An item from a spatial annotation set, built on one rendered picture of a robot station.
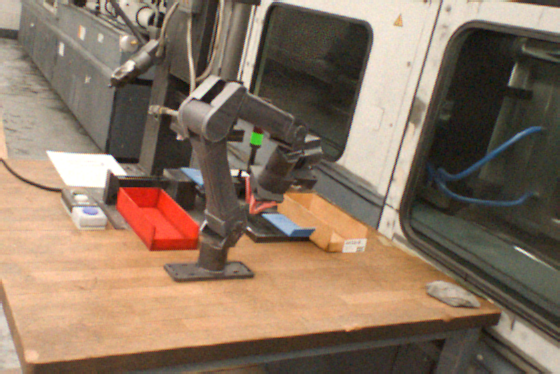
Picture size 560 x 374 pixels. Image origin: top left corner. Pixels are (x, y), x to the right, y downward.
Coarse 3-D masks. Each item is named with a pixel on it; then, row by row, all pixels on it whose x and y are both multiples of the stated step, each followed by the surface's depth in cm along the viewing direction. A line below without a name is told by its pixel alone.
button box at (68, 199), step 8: (8, 168) 176; (16, 176) 173; (32, 184) 169; (40, 184) 168; (64, 192) 161; (72, 192) 160; (64, 200) 159; (72, 200) 156; (88, 200) 158; (72, 208) 154
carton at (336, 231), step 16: (288, 192) 185; (288, 208) 180; (304, 208) 174; (320, 208) 186; (336, 208) 180; (304, 224) 173; (320, 224) 167; (336, 224) 179; (352, 224) 173; (320, 240) 167; (336, 240) 173; (352, 240) 168
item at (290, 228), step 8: (264, 216) 175; (272, 216) 176; (280, 216) 177; (280, 224) 171; (288, 224) 172; (296, 224) 173; (288, 232) 167; (296, 232) 165; (304, 232) 166; (312, 232) 167
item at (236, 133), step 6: (174, 96) 189; (180, 96) 185; (186, 96) 183; (180, 102) 185; (174, 120) 173; (234, 120) 171; (174, 126) 173; (180, 126) 169; (234, 126) 177; (180, 132) 169; (234, 132) 173; (240, 132) 174; (180, 138) 175; (186, 138) 167; (228, 138) 173; (234, 138) 174; (240, 138) 175
